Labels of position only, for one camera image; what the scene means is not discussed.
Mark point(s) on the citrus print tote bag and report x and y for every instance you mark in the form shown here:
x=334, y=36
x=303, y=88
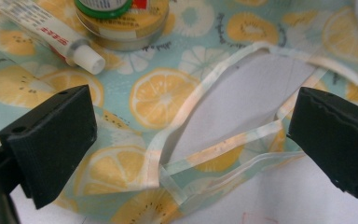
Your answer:
x=164, y=96

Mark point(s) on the white ointment tube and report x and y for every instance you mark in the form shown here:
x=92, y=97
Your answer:
x=49, y=34

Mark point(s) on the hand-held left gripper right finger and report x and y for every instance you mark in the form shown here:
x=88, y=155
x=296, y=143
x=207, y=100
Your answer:
x=338, y=140

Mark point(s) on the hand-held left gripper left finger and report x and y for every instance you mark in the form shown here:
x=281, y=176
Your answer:
x=52, y=140

